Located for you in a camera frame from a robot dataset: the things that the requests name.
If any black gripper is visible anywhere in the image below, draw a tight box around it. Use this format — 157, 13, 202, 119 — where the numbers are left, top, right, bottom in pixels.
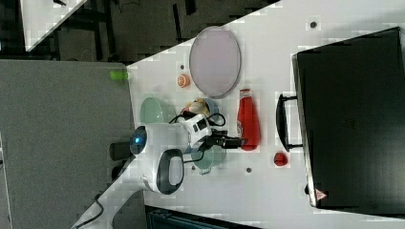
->
206, 130, 247, 149

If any red plush ketchup bottle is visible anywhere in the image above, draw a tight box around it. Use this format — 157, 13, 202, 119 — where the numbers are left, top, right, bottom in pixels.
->
237, 89, 261, 151

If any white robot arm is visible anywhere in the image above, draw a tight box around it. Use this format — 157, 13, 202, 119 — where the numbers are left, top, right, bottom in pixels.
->
71, 122, 245, 229

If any lilac round plate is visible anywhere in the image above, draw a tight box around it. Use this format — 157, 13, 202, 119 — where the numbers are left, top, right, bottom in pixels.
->
189, 27, 242, 97

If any yellow peeled banana toy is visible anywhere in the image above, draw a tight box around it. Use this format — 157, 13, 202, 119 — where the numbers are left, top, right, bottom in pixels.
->
185, 98, 210, 116

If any small red tomato toy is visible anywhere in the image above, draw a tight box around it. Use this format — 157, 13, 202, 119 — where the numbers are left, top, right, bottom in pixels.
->
273, 152, 288, 167

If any orange slice toy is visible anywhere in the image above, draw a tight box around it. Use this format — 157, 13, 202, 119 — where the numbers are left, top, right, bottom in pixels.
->
178, 74, 190, 88

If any green perforated colander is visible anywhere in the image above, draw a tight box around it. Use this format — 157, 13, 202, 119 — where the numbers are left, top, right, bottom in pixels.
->
139, 97, 176, 124

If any silver black toaster oven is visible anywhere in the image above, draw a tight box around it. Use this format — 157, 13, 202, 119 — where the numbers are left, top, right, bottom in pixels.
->
276, 27, 405, 219

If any green cup with handle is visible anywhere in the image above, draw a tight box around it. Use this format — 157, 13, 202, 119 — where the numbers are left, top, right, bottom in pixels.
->
191, 146, 226, 176

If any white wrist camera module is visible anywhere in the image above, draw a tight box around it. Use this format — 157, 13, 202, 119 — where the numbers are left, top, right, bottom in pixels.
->
181, 114, 212, 144

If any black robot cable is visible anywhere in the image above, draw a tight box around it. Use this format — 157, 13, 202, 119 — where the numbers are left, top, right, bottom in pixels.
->
168, 112, 227, 165

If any blue metal frame rail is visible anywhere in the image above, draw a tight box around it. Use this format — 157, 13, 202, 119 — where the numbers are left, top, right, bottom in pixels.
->
145, 205, 260, 229

